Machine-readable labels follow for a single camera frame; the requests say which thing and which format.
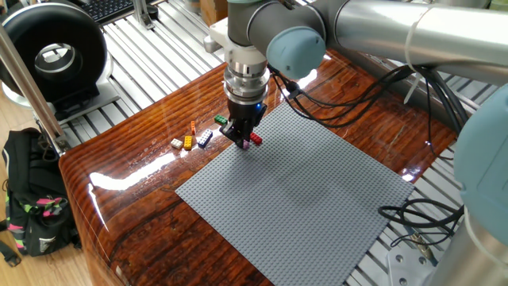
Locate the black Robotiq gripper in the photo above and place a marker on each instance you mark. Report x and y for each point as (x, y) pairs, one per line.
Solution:
(246, 111)

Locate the short aluminium upright bracket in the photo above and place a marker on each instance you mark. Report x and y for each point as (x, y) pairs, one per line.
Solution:
(141, 12)

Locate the dark green Lego brick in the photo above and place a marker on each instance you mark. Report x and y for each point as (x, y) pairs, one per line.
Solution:
(221, 119)

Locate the thin orange Lego brick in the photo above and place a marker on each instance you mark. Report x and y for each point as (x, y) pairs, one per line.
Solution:
(193, 127)

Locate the pink Lego brick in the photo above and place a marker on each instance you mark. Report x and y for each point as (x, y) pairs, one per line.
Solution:
(246, 145)

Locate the black backpack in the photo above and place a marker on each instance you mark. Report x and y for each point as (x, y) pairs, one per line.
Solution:
(35, 178)

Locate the long blue Lego brick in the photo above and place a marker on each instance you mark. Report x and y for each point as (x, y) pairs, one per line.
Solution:
(205, 138)

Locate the aluminium frame post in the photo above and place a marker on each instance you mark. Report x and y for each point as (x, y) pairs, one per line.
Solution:
(24, 83)

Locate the black keyboard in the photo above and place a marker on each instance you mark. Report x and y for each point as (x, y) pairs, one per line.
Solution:
(107, 10)

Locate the brown cardboard box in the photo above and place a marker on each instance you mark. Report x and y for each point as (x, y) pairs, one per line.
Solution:
(212, 12)

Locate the silver robot mounting plate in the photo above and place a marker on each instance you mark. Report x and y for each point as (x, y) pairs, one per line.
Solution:
(409, 266)

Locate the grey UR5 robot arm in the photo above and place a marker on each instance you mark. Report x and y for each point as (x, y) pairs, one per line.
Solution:
(397, 32)

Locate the wide white Lego brick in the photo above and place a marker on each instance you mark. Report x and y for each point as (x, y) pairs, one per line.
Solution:
(176, 143)

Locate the grey Lego baseplate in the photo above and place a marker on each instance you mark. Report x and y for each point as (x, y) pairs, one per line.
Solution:
(293, 190)

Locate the yellow Lego brick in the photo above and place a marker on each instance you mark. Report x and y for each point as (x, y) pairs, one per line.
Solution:
(187, 142)

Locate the red Lego brick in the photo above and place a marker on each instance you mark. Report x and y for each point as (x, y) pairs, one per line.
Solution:
(256, 138)

